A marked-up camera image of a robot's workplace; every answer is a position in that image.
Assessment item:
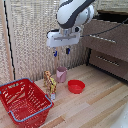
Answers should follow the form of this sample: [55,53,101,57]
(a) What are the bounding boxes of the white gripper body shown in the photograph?
[45,27,83,49]

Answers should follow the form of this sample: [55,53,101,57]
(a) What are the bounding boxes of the red basket with blue rim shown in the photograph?
[0,77,55,128]

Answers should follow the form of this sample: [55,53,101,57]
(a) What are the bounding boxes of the silver drawer handle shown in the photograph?
[96,55,121,67]
[87,33,118,45]

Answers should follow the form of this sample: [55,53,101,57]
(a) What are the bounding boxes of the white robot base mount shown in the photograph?
[114,109,128,128]

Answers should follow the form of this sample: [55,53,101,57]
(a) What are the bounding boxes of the orange-red bowl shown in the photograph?
[67,79,86,95]

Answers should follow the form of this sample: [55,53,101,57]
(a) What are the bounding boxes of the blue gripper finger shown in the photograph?
[65,46,72,56]
[52,47,59,58]

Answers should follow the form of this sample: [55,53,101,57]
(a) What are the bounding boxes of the pink plastic cup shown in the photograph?
[55,66,68,84]

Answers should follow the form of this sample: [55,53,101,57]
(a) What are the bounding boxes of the black cable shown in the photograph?
[80,18,128,38]

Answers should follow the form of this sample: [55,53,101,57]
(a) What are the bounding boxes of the yellow toy giraffe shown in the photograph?
[43,70,58,101]

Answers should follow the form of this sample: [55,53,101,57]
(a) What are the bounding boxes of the brown drawer dresser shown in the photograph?
[81,9,128,82]

